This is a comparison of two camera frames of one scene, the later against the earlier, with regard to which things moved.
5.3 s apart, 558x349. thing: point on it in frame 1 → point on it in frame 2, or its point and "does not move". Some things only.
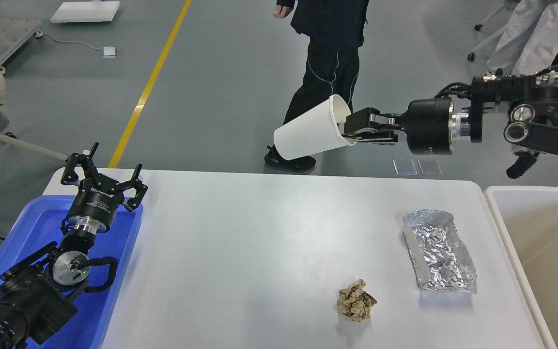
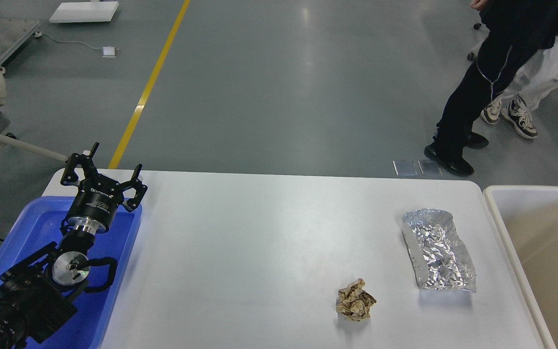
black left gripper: (98, 197) does not move
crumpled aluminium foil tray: (441, 261) does not move
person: (335, 30) → (514, 31)
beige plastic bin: (545, 231) does not move
